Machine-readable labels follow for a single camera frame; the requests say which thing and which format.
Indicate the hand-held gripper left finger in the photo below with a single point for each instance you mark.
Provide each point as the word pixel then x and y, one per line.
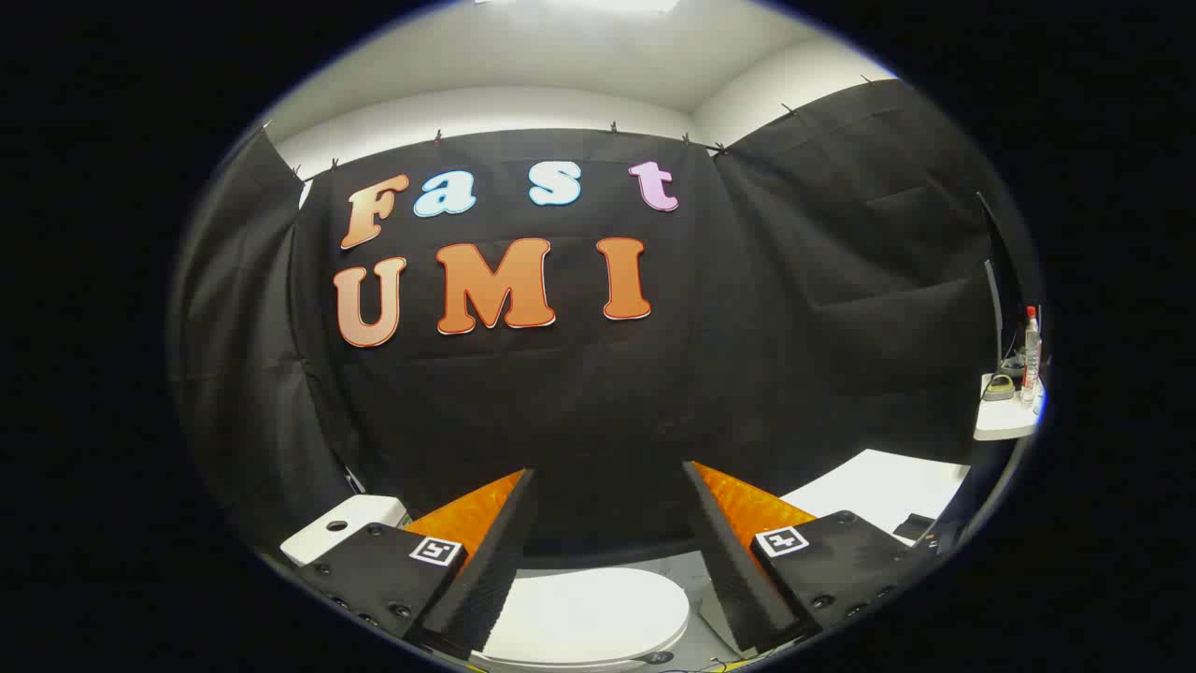
pixel 500 561

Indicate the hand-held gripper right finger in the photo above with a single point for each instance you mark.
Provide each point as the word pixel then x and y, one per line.
pixel 729 561

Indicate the white drawer cabinet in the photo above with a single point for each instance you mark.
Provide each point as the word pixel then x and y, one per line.
pixel 869 486

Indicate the black backdrop cloth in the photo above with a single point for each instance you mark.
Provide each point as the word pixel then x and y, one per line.
pixel 654 393

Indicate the small black object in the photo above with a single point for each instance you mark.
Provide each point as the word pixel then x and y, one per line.
pixel 914 526

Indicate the white side table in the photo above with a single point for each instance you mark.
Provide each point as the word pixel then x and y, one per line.
pixel 1004 422

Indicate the small grey device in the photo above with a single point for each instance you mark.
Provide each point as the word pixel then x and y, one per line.
pixel 998 388

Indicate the clear bottle with red cap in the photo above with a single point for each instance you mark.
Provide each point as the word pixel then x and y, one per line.
pixel 1032 355

